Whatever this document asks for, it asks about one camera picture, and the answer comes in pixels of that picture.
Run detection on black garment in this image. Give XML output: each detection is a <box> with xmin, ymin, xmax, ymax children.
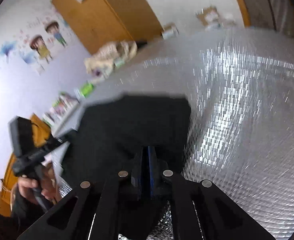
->
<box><xmin>62</xmin><ymin>95</ymin><xmax>191</xmax><ymax>187</ymax></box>

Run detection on person's left hand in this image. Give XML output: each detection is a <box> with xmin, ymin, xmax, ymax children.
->
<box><xmin>17</xmin><ymin>166</ymin><xmax>61</xmax><ymax>204</ymax></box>

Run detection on orange wooden headboard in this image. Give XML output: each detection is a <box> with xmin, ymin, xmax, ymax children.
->
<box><xmin>9</xmin><ymin>115</ymin><xmax>52</xmax><ymax>211</ymax></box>

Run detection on toiletry bottles on cabinet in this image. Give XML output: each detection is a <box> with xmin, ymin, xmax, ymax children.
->
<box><xmin>42</xmin><ymin>92</ymin><xmax>79</xmax><ymax>128</ymax></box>

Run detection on green tissue pack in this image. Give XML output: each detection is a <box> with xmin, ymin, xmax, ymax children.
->
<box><xmin>75</xmin><ymin>82</ymin><xmax>95</xmax><ymax>99</ymax></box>

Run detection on beige floral blanket pile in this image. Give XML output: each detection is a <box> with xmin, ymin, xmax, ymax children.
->
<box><xmin>84</xmin><ymin>41</ymin><xmax>138</xmax><ymax>78</ymax></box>

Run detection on white small cardboard box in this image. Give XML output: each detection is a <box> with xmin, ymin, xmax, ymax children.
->
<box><xmin>161</xmin><ymin>23</ymin><xmax>179</xmax><ymax>40</ymax></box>

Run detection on orange wooden wardrobe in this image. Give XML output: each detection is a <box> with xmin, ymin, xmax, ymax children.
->
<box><xmin>52</xmin><ymin>0</ymin><xmax>163</xmax><ymax>54</ymax></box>

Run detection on brown cardboard box with label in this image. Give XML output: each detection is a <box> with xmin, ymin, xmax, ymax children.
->
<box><xmin>196</xmin><ymin>6</ymin><xmax>220</xmax><ymax>27</ymax></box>

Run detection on translucent plastic door curtain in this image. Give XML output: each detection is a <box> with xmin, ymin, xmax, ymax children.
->
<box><xmin>242</xmin><ymin>0</ymin><xmax>294</xmax><ymax>37</ymax></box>

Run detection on cartoon couple wall sticker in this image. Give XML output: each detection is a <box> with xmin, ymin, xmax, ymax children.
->
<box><xmin>29</xmin><ymin>21</ymin><xmax>68</xmax><ymax>63</ymax></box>

